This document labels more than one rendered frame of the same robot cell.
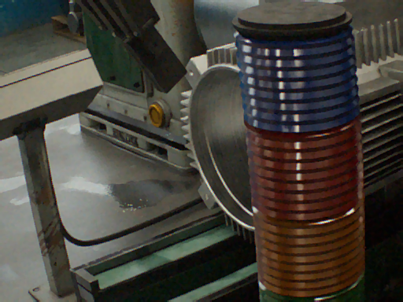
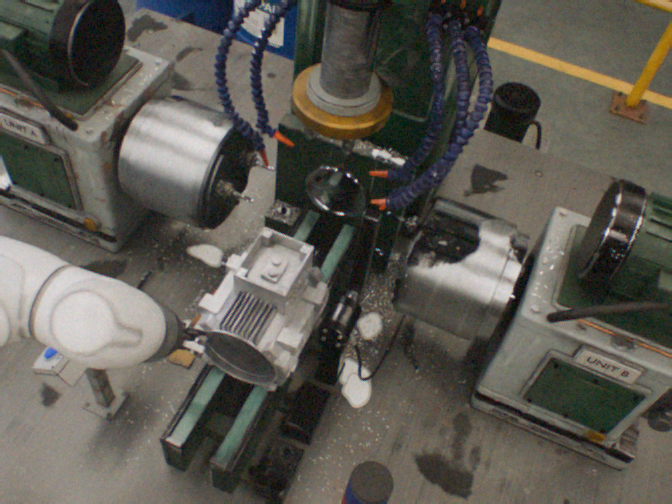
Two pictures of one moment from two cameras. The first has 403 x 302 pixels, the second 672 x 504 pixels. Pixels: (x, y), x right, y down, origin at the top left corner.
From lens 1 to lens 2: 0.89 m
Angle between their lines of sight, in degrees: 44
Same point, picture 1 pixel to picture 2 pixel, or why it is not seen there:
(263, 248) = not seen: outside the picture
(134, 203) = not seen: hidden behind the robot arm
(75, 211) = not seen: hidden behind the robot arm
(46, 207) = (101, 376)
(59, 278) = (107, 399)
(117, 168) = (62, 251)
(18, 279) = (64, 396)
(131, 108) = (61, 210)
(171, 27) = (101, 185)
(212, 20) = (140, 192)
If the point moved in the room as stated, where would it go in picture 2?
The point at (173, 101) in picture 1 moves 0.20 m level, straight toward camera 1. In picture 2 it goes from (103, 219) to (143, 283)
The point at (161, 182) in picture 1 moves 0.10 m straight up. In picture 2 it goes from (103, 263) to (96, 237)
